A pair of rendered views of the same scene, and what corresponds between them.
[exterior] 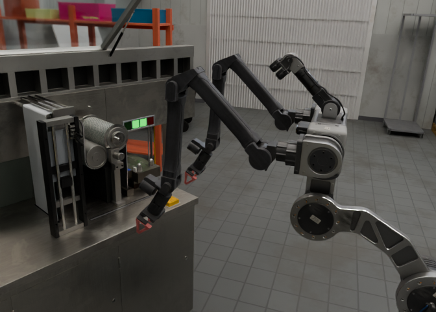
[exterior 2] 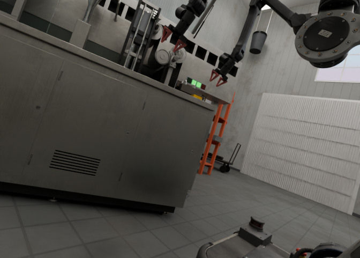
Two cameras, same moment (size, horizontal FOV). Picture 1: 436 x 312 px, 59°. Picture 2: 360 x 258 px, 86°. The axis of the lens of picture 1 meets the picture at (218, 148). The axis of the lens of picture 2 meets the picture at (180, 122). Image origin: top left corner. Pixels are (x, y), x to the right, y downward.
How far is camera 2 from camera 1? 1.43 m
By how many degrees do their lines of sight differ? 34
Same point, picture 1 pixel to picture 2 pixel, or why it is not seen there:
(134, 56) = (207, 46)
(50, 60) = (163, 20)
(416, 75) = not seen: outside the picture
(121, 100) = (190, 64)
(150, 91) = (209, 70)
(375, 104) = not seen: outside the picture
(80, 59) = not seen: hidden behind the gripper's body
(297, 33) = (308, 145)
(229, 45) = (262, 142)
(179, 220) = (197, 115)
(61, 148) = (145, 22)
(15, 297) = (68, 62)
